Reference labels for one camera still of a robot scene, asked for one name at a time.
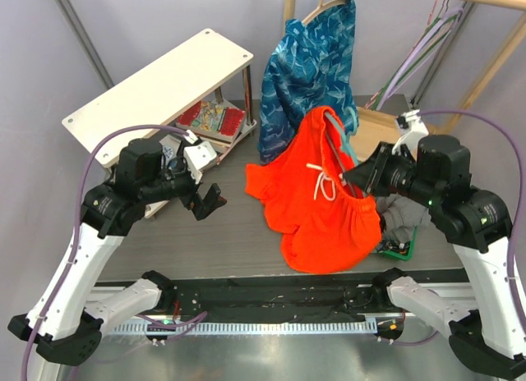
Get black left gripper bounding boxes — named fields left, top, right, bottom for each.
left=141, top=140, right=227, bottom=218

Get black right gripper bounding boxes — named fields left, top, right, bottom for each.
left=344, top=139, right=437, bottom=204

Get teal hanger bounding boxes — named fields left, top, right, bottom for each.
left=312, top=106, right=359, bottom=191

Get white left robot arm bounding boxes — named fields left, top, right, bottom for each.
left=8, top=139, right=226, bottom=366

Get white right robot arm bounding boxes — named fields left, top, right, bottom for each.
left=343, top=135, right=525, bottom=380

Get grey shorts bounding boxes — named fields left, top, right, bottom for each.
left=376, top=195, right=431, bottom=243

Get camouflage orange shorts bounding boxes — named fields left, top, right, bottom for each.
left=376, top=238, right=410, bottom=255

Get blue patterned shorts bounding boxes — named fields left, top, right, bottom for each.
left=257, top=0, right=359, bottom=164

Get green hanger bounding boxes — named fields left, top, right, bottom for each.
left=377, top=7, right=464, bottom=109

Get lilac hanger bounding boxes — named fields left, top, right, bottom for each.
left=376, top=2, right=468, bottom=110

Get wooden hanger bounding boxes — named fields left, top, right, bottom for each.
left=302, top=0, right=349, bottom=25

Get wooden clothes rack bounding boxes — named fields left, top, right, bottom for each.
left=283, top=0, right=525, bottom=159

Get blue patterned tape roll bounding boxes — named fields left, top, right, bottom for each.
left=162, top=142, right=180, bottom=169

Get stack of books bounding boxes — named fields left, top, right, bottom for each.
left=172, top=126, right=246, bottom=167

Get red patterned book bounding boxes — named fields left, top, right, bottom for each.
left=175, top=101, right=245, bottom=143

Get green plastic tray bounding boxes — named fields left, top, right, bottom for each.
left=375, top=227, right=418, bottom=261

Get white two-tier shelf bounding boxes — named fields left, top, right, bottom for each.
left=61, top=27, right=259, bottom=221

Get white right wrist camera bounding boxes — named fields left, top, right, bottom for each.
left=391, top=109, right=429, bottom=155

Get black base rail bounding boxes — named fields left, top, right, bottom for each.
left=98, top=269, right=420, bottom=328

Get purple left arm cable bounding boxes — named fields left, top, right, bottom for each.
left=20, top=125, right=196, bottom=381

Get white slotted cable duct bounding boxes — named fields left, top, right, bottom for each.
left=110, top=318, right=377, bottom=337

